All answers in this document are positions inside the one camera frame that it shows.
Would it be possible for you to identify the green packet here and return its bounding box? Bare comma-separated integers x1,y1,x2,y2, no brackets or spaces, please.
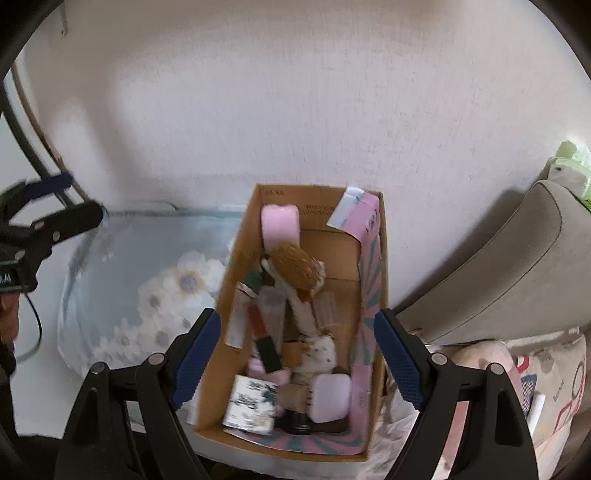
547,141,591,201

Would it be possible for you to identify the black and red tube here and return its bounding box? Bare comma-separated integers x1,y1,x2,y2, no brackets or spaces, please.
247,302,284,374

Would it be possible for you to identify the pink fluffy scrunchie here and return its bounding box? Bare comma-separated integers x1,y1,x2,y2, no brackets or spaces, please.
261,204,302,252

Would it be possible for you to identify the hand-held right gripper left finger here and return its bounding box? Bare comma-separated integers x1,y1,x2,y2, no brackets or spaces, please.
53,308,221,480

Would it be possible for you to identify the black curved frame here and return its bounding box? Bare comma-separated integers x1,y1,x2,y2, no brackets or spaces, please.
0,78,88,208

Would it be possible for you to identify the grey sofa cushion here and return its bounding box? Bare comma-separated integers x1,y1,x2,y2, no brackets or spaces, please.
394,179,591,344

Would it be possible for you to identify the white spotted plush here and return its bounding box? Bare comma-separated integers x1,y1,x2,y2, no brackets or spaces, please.
300,335,338,374

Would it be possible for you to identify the small pink item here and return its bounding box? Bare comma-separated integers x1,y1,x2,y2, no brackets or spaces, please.
246,357,291,386

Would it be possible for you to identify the printed cushion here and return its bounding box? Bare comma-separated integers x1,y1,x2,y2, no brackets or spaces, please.
505,330,587,446

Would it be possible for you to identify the floral blue tablecloth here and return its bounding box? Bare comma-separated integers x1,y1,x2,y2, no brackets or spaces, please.
56,208,416,474

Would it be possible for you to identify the brown plush toy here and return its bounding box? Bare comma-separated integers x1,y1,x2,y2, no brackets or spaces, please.
261,242,326,340

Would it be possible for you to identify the white printed small box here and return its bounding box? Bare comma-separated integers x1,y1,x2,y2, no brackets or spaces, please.
222,374,280,435

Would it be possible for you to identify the wooden edge strip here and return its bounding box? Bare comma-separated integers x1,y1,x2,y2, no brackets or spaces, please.
11,60,88,204

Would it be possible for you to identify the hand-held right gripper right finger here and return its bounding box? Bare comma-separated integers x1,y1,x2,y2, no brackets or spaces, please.
373,308,541,480

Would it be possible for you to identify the pale pink cushion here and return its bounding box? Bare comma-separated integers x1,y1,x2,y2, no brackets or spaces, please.
429,340,515,462

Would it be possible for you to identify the pink cardboard box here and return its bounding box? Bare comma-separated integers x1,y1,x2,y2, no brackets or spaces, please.
193,184,389,462

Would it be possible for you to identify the black cable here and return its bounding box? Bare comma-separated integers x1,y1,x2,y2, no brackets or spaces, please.
14,292,43,361

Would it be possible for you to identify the beige squeeze tube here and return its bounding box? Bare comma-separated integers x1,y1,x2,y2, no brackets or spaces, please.
257,286,289,352

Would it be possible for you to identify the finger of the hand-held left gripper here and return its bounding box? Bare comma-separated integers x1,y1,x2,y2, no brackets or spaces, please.
28,200,103,252
0,172,73,224

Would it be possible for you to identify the person's left hand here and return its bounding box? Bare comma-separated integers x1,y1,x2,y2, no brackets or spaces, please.
0,294,22,343

